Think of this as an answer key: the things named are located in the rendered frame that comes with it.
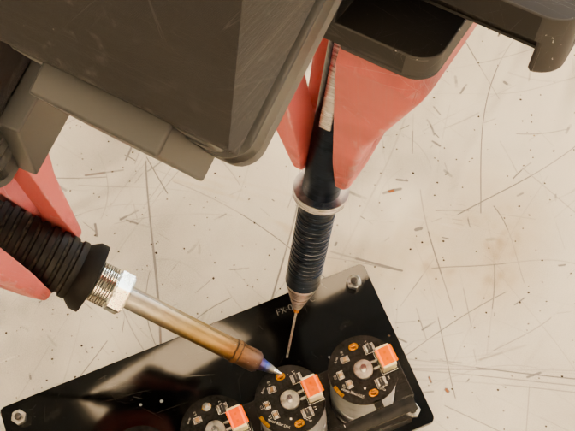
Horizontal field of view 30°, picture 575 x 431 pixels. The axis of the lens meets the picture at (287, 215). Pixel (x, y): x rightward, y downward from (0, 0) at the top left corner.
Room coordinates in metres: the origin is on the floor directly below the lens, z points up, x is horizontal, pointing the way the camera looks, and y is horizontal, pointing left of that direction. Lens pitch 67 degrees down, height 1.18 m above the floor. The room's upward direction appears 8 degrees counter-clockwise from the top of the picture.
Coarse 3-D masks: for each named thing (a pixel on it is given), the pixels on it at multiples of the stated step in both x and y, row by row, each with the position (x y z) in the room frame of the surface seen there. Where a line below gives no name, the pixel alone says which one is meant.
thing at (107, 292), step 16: (112, 272) 0.13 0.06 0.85; (96, 288) 0.12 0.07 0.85; (112, 288) 0.12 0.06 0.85; (128, 288) 0.12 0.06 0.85; (96, 304) 0.12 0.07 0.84; (112, 304) 0.12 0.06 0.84; (128, 304) 0.12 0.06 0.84; (144, 304) 0.12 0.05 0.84; (160, 304) 0.12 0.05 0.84; (160, 320) 0.11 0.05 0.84; (176, 320) 0.11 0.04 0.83; (192, 320) 0.11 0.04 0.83; (192, 336) 0.11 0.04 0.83; (208, 336) 0.11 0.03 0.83; (224, 336) 0.11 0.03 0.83; (224, 352) 0.10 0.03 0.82; (240, 352) 0.10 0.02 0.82; (256, 352) 0.10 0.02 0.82; (256, 368) 0.10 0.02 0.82
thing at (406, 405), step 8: (400, 400) 0.08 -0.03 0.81; (408, 400) 0.08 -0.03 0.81; (376, 408) 0.08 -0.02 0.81; (384, 408) 0.08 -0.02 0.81; (392, 408) 0.08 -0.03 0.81; (400, 408) 0.08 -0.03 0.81; (408, 408) 0.08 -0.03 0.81; (416, 408) 0.08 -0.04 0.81; (360, 416) 0.08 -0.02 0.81; (368, 416) 0.08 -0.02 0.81; (376, 416) 0.08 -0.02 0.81; (384, 416) 0.08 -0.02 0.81; (392, 416) 0.08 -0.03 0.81; (344, 424) 0.08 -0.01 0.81; (352, 424) 0.08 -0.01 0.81; (360, 424) 0.08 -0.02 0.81; (368, 424) 0.07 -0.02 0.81; (376, 424) 0.07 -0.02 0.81
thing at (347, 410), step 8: (360, 360) 0.10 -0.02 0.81; (368, 368) 0.09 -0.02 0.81; (360, 376) 0.09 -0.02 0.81; (368, 376) 0.09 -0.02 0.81; (392, 392) 0.09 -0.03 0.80; (336, 400) 0.09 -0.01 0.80; (344, 400) 0.09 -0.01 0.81; (384, 400) 0.08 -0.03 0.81; (392, 400) 0.09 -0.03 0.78; (336, 408) 0.09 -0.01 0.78; (344, 408) 0.09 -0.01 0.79; (352, 408) 0.08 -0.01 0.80; (360, 408) 0.08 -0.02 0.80; (368, 408) 0.08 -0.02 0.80; (344, 416) 0.09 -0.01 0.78; (352, 416) 0.08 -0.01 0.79
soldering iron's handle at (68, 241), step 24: (0, 216) 0.15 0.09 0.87; (24, 216) 0.15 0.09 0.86; (0, 240) 0.14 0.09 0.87; (24, 240) 0.14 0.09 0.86; (48, 240) 0.14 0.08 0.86; (72, 240) 0.14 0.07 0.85; (24, 264) 0.13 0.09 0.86; (48, 264) 0.13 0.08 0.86; (72, 264) 0.13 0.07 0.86; (96, 264) 0.13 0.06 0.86; (48, 288) 0.13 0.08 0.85; (72, 288) 0.12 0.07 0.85
